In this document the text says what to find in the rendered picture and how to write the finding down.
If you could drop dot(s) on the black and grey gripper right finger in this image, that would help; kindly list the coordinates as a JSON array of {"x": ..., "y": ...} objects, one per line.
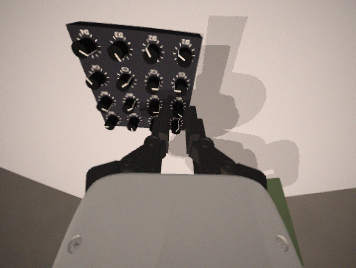
[{"x": 208, "y": 158}]

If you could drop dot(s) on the black knob box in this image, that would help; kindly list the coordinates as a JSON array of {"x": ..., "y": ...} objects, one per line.
[{"x": 169, "y": 81}]

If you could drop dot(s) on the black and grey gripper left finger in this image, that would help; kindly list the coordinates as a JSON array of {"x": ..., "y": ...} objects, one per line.
[{"x": 146, "y": 158}]

